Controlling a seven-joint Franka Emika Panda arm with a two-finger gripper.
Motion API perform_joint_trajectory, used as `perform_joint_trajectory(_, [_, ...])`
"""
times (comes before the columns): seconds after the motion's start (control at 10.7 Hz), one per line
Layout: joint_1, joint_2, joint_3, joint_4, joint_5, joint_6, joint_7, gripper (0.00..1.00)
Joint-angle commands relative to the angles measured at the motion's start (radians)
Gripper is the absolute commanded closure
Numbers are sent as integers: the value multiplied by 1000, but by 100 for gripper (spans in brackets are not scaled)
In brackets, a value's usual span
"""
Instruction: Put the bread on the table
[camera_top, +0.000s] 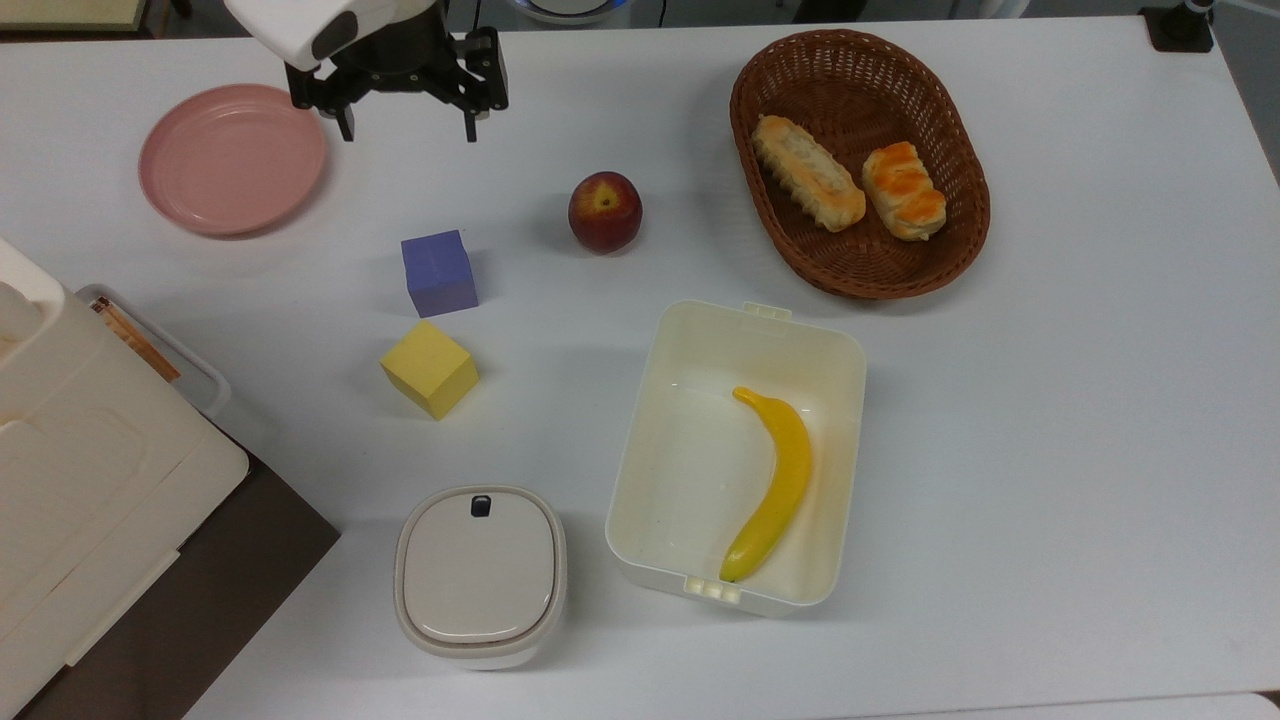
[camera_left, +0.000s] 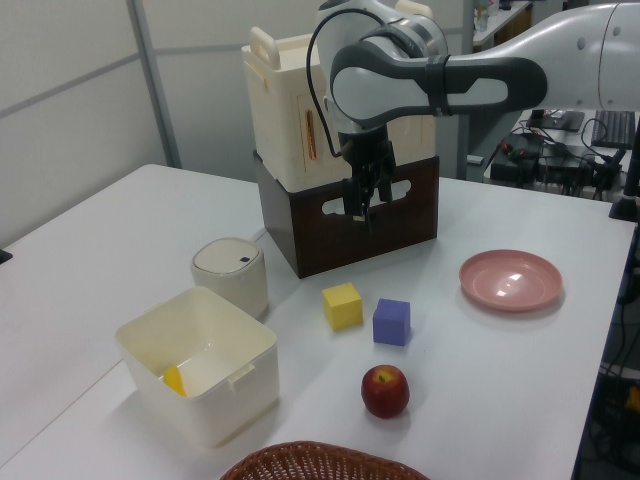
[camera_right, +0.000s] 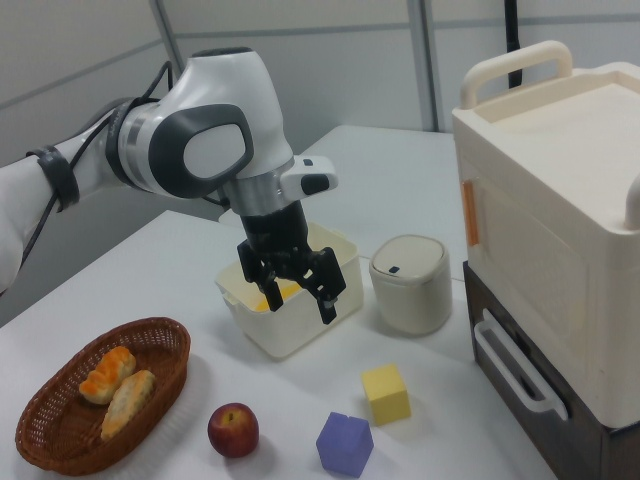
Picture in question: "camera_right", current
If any bread with orange topping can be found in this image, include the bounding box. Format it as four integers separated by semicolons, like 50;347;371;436
78;347;137;405

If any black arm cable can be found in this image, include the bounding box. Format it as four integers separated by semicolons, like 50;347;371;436
17;60;176;274

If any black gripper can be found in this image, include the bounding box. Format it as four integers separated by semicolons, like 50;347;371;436
237;199;347;325

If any yellow cube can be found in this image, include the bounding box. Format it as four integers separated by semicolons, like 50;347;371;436
361;363;412;427

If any orange oven door handle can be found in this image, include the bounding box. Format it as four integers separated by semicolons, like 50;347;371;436
462;179;480;247

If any small beige lidded bin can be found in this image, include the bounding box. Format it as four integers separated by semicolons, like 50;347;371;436
368;234;452;336

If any black cable strap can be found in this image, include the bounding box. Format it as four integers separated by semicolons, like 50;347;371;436
27;144;81;214

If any white plastic box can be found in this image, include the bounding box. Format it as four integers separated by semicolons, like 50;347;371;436
214;222;364;362

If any red apple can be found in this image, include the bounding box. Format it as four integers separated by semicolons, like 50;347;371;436
207;402;260;458

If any yellow banana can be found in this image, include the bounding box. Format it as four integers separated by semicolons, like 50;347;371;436
247;278;310;314

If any black pole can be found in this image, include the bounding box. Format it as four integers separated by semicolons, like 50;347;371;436
502;0;525;90

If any cream toy microwave oven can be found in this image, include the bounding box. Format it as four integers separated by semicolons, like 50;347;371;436
452;40;640;429

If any purple cube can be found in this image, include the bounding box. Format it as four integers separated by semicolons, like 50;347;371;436
315;411;375;476

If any brown wicker basket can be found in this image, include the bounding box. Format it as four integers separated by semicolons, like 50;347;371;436
14;315;192;474

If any white drawer handle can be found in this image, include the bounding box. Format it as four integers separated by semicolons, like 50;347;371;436
472;308;569;414

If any long flaky bread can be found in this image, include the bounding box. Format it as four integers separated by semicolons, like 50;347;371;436
100;369;157;442

